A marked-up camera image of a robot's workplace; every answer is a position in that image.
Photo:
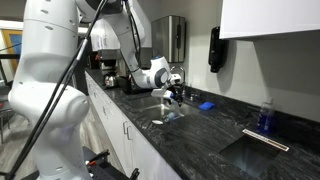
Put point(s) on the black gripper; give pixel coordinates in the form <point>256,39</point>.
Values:
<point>178,90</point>

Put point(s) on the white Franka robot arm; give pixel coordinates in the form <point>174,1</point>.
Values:
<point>50,66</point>

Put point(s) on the stainless steel sink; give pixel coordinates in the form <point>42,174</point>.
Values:
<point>146,103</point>

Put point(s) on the clear bottle with blue liquid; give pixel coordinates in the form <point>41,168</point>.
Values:
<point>266,116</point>

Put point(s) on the tall chrome faucet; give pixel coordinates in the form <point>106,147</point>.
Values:
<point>183,75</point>

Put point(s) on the white round lid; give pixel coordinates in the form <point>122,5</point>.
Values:
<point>157,122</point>

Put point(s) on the blue sponge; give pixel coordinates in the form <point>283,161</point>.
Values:
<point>207,106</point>

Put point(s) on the black dish rack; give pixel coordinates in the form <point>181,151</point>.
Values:
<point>125,85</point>

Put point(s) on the white cabinet door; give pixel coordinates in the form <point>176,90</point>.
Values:
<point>113,133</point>
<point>150,156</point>

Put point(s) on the steel coffee pot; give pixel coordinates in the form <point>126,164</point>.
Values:
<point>111,80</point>

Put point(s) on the black coffee machine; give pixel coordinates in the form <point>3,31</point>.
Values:
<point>110,61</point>

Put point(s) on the black orange clamp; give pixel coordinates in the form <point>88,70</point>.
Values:
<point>135,173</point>
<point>96,158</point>

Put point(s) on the white paper notice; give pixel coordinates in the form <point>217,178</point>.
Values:
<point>100,41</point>

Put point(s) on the black refrigerator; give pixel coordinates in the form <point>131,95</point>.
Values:
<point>84,66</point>

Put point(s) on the black robot cart top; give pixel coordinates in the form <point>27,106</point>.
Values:
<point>100,171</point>

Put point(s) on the dark chair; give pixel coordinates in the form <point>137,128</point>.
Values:
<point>4,116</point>

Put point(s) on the orange framed picture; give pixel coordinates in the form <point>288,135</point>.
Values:
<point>10,41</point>

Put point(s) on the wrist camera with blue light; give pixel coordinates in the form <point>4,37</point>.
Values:
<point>161,93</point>

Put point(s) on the black wall soap dispenser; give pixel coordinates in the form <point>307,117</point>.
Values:
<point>216,50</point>

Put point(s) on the white wall cabinet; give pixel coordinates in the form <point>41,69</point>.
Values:
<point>270,16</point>

